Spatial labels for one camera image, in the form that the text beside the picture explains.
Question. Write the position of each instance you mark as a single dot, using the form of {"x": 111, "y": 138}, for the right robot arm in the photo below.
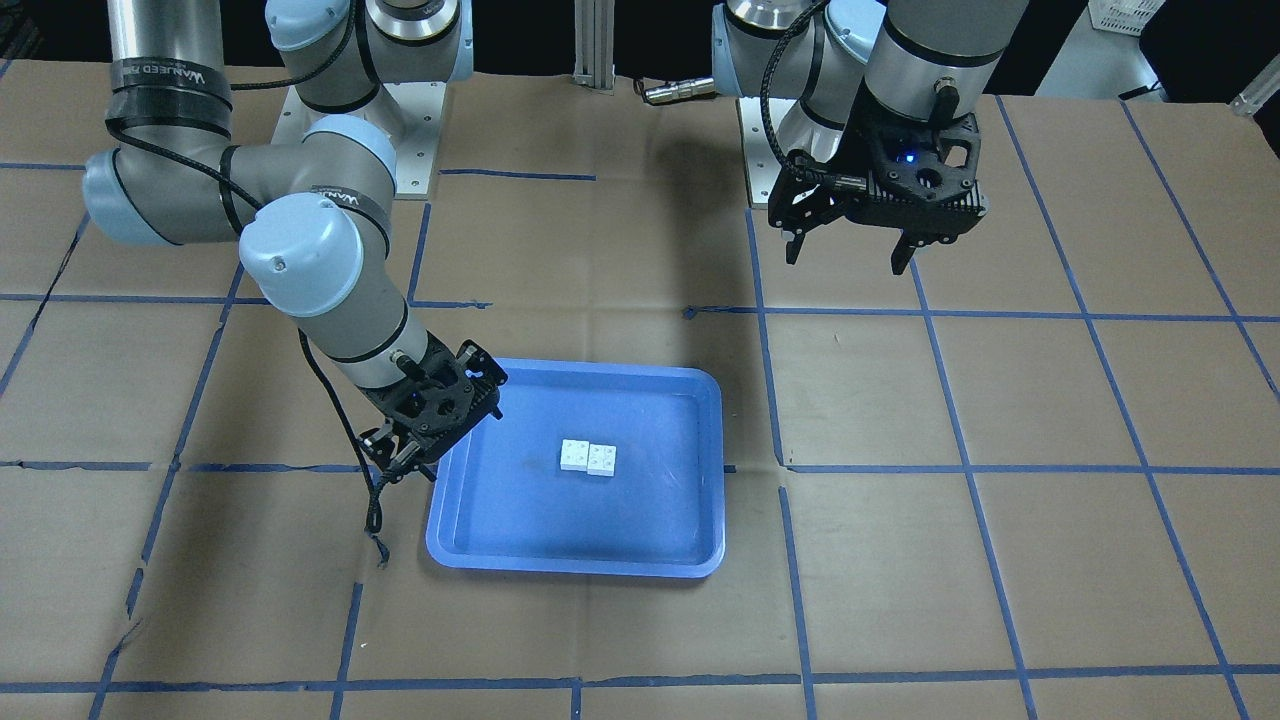
{"x": 311, "y": 218}

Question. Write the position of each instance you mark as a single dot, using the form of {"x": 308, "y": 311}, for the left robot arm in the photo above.
{"x": 825, "y": 54}

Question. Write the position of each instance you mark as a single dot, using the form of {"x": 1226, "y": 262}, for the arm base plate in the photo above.
{"x": 794, "y": 128}
{"x": 385, "y": 150}

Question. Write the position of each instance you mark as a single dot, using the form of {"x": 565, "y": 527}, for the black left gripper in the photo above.
{"x": 860, "y": 141}

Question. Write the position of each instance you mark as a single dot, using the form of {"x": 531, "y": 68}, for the brown paper table cover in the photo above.
{"x": 1034, "y": 475}

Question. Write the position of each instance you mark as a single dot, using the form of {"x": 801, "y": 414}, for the blue plastic tray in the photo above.
{"x": 501, "y": 502}

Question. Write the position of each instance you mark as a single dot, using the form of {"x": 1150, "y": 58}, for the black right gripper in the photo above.
{"x": 393, "y": 449}

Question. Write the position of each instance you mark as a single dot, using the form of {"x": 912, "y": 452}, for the aluminium frame post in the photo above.
{"x": 593, "y": 39}

